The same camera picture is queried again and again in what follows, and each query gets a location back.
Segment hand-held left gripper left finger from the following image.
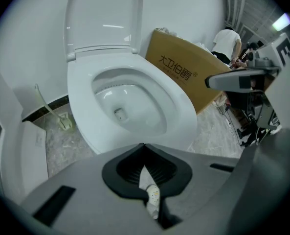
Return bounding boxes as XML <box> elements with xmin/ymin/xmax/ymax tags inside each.
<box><xmin>101</xmin><ymin>142</ymin><xmax>147</xmax><ymax>201</ymax></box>

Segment large white toilet lid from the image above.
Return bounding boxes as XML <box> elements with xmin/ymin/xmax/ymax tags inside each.
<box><xmin>63</xmin><ymin>0</ymin><xmax>145</xmax><ymax>63</ymax></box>

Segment white crumpled plastic bag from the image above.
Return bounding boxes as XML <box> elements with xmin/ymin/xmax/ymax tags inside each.
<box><xmin>156</xmin><ymin>27</ymin><xmax>178</xmax><ymax>37</ymax></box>

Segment white toilet seat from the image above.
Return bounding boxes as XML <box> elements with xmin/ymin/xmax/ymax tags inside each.
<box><xmin>67</xmin><ymin>51</ymin><xmax>199</xmax><ymax>156</ymax></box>

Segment large brown cardboard box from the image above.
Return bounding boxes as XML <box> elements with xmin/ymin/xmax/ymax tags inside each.
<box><xmin>144</xmin><ymin>28</ymin><xmax>232</xmax><ymax>116</ymax></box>

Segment white tankless toilet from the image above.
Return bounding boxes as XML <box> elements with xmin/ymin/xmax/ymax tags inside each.
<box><xmin>90</xmin><ymin>68</ymin><xmax>170</xmax><ymax>137</ymax></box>

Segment rectangular ceiling light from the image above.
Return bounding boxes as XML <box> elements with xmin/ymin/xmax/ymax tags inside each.
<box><xmin>271</xmin><ymin>12</ymin><xmax>290</xmax><ymax>31</ymax></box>

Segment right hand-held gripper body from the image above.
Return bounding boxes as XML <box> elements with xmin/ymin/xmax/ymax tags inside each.
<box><xmin>204</xmin><ymin>32</ymin><xmax>290</xmax><ymax>132</ymax></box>

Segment pale green toilet brush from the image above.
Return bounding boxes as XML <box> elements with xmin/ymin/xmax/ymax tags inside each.
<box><xmin>34</xmin><ymin>83</ymin><xmax>75</xmax><ymax>132</ymax></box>

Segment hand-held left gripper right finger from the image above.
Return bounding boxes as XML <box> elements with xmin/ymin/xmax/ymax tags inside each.
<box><xmin>144</xmin><ymin>142</ymin><xmax>194</xmax><ymax>198</ymax></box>

